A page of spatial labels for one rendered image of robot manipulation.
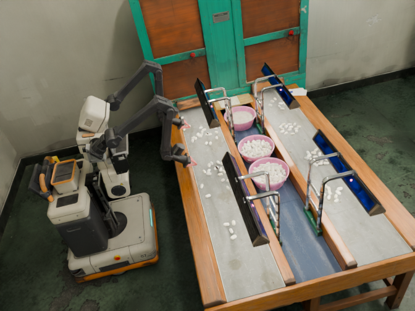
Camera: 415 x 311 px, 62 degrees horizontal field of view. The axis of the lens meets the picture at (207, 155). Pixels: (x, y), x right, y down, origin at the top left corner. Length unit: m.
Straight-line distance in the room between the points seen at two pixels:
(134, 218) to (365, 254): 1.76
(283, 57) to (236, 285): 2.00
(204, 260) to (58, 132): 2.74
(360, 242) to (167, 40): 1.96
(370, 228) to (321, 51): 2.58
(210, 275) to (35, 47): 2.77
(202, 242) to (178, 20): 1.66
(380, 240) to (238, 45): 1.79
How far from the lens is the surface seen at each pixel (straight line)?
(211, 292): 1.84
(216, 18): 2.84
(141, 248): 2.72
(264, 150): 2.55
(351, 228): 2.10
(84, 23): 3.64
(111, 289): 2.95
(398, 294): 2.56
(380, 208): 1.76
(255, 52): 3.03
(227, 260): 1.95
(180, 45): 2.86
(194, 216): 2.13
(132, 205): 3.02
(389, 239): 2.10
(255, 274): 1.90
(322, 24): 4.14
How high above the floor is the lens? 2.38
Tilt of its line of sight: 40 degrees down
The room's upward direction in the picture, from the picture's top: 11 degrees counter-clockwise
